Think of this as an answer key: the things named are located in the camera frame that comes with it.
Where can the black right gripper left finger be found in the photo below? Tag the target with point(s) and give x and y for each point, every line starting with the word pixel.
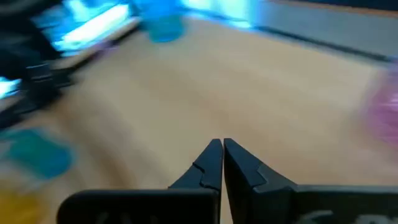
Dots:
pixel 205 174

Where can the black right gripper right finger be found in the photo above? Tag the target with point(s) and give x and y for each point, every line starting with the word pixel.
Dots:
pixel 245 186

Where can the small teal glass jar vase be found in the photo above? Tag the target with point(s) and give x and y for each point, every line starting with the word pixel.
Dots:
pixel 166 31

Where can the pink swirl-ribbed glass vase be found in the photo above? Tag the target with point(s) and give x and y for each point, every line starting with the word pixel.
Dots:
pixel 385 118

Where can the teal diamond-pattern glass vase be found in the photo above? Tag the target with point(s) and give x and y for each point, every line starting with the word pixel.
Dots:
pixel 40 157

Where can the yellow ribbed glass vase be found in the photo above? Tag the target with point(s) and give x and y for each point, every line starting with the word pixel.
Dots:
pixel 15 210

